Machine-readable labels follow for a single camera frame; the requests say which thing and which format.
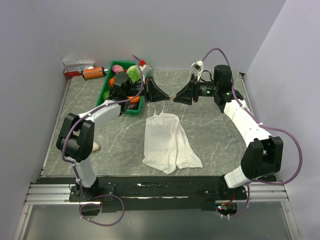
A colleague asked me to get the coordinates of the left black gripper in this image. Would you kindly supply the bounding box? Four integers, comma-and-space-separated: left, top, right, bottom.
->
125, 76, 170, 104

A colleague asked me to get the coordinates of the orange fruit toy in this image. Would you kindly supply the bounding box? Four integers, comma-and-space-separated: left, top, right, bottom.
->
128, 96, 141, 104

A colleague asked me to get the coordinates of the small orange pumpkin toy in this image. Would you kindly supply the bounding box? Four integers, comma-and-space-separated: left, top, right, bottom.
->
108, 78, 115, 88

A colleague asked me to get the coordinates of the white camisole garment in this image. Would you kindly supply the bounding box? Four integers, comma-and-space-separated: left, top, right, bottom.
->
142, 109, 203, 174

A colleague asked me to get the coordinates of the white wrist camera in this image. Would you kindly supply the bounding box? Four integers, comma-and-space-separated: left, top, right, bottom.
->
191, 60, 204, 71
139, 59, 152, 76

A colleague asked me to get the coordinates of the green lettuce toy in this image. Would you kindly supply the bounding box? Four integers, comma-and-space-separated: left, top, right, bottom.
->
126, 64, 143, 84

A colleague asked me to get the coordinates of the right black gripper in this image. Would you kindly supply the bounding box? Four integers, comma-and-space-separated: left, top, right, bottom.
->
173, 74, 219, 106

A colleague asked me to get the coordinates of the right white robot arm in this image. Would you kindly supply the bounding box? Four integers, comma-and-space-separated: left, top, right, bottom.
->
173, 62, 284, 200

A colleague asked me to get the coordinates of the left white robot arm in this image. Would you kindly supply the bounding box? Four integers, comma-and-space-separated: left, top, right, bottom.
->
56, 71, 170, 201

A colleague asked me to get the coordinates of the orange cylinder bottle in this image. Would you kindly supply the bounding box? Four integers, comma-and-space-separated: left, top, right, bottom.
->
81, 67, 109, 80

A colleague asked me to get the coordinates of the green bell pepper toy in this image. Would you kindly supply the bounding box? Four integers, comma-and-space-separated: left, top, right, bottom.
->
102, 91, 110, 101

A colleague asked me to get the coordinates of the white radish toy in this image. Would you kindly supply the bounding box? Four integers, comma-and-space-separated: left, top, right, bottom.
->
92, 142, 100, 152

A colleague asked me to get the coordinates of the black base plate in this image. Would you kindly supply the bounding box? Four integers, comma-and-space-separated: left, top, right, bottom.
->
69, 176, 247, 213

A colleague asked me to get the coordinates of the purple onion toy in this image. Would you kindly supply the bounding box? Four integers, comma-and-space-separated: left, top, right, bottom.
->
111, 64, 125, 74

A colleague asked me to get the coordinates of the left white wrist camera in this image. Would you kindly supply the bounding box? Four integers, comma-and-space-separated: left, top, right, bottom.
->
139, 59, 152, 76

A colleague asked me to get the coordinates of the green plastic bin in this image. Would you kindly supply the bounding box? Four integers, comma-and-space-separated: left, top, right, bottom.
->
96, 60, 151, 116

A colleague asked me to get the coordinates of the purple eggplant toy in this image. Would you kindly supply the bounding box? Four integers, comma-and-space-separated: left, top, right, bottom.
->
127, 103, 139, 111

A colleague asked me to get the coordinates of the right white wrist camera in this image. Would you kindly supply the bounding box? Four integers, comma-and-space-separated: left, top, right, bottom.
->
191, 60, 204, 71

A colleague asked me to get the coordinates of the red white carton box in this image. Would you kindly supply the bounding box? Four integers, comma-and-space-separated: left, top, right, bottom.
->
63, 64, 94, 78

